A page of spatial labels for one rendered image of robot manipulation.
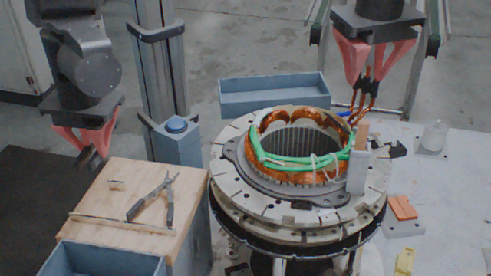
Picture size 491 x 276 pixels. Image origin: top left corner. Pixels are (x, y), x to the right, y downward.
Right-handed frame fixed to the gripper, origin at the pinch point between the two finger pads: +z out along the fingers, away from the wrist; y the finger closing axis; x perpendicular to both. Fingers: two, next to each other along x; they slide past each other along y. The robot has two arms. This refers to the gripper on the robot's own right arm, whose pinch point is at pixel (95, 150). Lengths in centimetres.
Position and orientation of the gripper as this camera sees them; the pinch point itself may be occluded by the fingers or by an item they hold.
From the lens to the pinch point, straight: 76.8
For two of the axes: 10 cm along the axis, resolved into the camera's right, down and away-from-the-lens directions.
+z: 0.2, 8.0, 6.0
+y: 9.8, 1.1, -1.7
